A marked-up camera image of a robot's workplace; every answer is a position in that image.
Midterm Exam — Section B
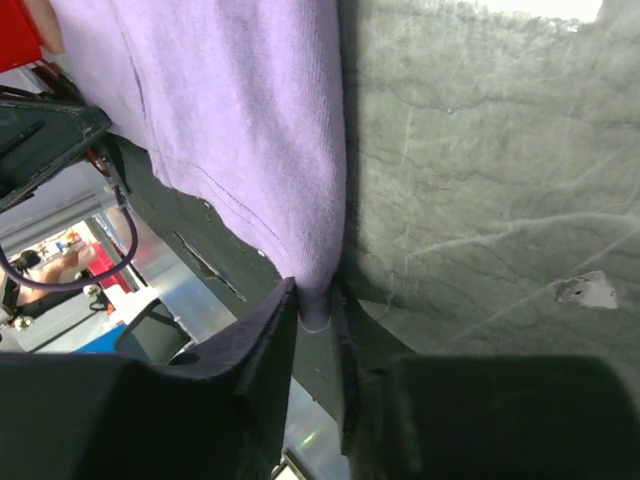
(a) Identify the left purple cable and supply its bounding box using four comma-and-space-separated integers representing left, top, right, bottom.
0, 184, 140, 292

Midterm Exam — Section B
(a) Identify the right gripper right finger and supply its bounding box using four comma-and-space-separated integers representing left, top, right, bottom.
330, 281, 639, 479

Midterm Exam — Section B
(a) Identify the red plastic bin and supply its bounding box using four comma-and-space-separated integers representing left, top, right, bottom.
0, 0, 42, 73

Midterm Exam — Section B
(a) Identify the aluminium frame rail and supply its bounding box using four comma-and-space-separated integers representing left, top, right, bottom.
0, 164, 351, 480

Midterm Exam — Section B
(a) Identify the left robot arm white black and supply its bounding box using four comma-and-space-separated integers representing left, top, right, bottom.
1, 97, 111, 211

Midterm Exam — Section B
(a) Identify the purple t shirt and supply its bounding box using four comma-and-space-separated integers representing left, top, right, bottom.
52, 1, 347, 332

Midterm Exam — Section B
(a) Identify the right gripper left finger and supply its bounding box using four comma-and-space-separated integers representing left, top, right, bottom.
1, 279, 298, 479

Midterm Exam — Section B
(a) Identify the black base beam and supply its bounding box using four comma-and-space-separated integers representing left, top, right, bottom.
106, 134, 338, 418

